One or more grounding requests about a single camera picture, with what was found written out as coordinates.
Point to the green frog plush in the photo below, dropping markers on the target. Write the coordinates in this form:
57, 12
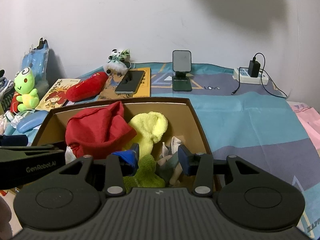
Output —
24, 85

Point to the red cartoon book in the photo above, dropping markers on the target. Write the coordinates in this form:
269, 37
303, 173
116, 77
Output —
56, 95

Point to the green sock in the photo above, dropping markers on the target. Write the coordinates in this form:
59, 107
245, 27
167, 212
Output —
145, 176

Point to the pink grey sock bundle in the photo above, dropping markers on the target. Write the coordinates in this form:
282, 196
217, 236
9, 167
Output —
168, 166

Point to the blue patterned bedsheet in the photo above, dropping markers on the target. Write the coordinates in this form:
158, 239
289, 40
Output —
260, 180

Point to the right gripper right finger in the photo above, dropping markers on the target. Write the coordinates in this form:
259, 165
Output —
188, 161

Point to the panda plush toy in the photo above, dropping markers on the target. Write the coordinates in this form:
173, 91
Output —
116, 62

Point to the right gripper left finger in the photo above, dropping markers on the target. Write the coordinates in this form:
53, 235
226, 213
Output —
128, 160

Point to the yellow book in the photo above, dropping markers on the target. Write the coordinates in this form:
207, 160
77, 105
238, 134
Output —
113, 80

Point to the black charger plug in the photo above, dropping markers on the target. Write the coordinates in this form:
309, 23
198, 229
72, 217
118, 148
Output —
254, 68

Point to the red cloth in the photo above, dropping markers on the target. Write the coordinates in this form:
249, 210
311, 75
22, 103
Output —
98, 131

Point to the brown cardboard box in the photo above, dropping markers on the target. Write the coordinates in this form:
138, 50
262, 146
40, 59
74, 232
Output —
182, 119

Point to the yellow fluffy towel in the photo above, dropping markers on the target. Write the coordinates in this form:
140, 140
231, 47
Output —
150, 128

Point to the pink folded cloth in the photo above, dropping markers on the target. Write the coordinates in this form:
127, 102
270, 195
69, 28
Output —
309, 118

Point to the phone stand with mirror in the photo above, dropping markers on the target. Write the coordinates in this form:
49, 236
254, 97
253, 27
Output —
181, 65

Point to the white power strip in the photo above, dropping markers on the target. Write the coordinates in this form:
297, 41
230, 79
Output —
241, 74

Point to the white towel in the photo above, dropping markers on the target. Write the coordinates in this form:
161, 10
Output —
69, 156

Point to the red plush pillow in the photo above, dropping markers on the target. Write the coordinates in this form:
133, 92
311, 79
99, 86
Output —
88, 88

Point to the smartphone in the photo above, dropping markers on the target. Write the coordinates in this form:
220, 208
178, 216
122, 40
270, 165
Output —
130, 83

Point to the blue glasses case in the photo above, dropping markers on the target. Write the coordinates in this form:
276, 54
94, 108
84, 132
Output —
31, 121

